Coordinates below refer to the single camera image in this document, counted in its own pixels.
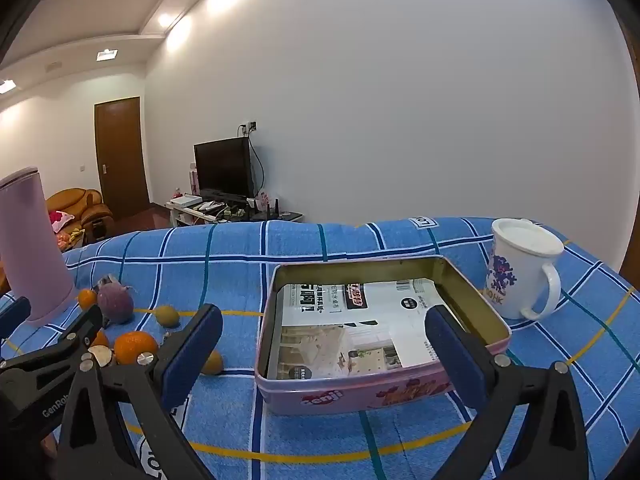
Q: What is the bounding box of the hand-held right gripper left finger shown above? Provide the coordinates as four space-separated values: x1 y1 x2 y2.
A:
55 304 224 480

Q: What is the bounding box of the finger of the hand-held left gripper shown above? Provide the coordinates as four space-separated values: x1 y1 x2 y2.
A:
0 297 32 338
30 304 106 366

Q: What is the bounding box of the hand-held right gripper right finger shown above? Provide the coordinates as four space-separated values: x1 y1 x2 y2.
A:
424 304 591 480

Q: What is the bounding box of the pale cut fruit piece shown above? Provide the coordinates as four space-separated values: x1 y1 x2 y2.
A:
87 345 116 367

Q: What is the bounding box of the purple passion fruit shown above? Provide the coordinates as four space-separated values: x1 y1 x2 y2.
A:
96 282 136 323

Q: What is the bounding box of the large orange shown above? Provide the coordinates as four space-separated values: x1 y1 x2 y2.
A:
114 331 159 366

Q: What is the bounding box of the pink tin box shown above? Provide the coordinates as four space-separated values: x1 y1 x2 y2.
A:
255 255 512 417

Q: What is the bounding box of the purple cylindrical tumbler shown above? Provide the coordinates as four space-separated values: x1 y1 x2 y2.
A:
0 166 73 323

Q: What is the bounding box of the blue plaid blanket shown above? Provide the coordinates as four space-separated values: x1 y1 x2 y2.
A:
0 217 638 480

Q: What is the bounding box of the white mug with purple print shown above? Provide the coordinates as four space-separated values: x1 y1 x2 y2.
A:
484 218 566 321

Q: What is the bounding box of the printed paper sheet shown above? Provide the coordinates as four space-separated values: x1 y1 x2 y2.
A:
267 280 451 378

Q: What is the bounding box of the white television stand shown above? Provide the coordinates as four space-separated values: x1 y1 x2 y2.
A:
167 195 304 228

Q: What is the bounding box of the brown leather sofa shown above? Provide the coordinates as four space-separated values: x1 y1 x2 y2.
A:
46 188 115 248

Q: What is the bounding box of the black router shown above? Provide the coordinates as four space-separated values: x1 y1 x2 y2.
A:
250 199 281 222

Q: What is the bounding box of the brown wooden door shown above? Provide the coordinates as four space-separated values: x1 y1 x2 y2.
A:
94 96 151 221

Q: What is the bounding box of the black television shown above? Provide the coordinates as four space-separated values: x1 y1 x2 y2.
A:
193 137 253 200

